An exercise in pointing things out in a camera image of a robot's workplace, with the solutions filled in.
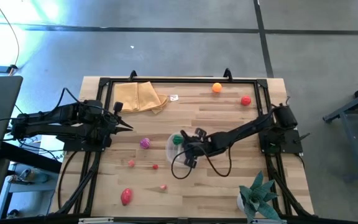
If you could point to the small white paper tag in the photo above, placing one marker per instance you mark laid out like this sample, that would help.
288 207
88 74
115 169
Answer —
174 97

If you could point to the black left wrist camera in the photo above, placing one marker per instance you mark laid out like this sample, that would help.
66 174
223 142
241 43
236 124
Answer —
118 107

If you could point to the red toy tomato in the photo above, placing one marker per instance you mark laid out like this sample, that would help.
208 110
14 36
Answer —
246 100

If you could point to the small pink round produce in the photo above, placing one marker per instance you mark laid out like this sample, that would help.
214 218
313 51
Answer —
131 163

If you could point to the green artificial succulent plant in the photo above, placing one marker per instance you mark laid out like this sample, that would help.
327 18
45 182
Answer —
258 199

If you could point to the small red toy cherry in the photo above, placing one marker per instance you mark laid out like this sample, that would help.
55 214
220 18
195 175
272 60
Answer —
155 166

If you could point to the black frame hook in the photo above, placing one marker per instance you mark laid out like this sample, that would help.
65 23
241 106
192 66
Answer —
132 74
227 74

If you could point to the green toy bell pepper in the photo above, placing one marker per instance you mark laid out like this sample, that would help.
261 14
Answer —
177 140

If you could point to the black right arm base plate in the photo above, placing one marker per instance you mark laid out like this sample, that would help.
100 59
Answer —
287 141

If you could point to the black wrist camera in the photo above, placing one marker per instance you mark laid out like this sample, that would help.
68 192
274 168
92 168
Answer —
190 162
118 107

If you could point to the small white bottle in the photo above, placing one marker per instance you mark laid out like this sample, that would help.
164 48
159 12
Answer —
10 179

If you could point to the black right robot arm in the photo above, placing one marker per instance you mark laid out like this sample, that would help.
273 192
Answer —
244 129

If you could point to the white plant pot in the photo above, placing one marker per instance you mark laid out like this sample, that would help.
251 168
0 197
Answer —
240 202

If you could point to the large red toy pepper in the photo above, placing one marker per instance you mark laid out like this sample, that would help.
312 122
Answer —
126 196

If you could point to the purple toy onion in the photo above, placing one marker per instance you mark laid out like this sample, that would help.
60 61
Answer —
145 143

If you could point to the small pink ridged produce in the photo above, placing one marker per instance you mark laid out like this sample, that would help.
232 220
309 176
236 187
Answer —
163 187

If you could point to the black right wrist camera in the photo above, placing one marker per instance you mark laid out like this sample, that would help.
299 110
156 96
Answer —
190 162

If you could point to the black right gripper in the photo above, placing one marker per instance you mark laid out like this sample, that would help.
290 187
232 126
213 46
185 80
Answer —
199 144

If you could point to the silver metal bracket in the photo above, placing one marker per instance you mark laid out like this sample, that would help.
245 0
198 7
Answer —
95 220
255 221

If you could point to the orange toy fruit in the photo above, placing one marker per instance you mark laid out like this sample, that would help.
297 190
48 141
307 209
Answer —
217 87

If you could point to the blue metal cart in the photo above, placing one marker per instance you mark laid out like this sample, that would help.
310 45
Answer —
350 146

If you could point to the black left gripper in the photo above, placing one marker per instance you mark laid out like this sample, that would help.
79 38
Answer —
104 124

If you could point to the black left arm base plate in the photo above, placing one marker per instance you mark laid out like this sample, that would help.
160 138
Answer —
73 146

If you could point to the folded yellow cloth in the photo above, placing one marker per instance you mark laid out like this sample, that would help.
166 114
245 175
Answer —
135 98

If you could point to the light blue shelf rack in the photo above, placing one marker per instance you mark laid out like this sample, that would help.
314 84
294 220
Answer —
26 186

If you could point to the black desk beam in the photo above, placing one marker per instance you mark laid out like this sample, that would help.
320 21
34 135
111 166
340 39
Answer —
26 157

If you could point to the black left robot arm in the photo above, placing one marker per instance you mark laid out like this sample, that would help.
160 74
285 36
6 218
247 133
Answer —
70 112

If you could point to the clear plastic tupperware container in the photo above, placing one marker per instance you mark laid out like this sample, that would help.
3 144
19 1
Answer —
171 152

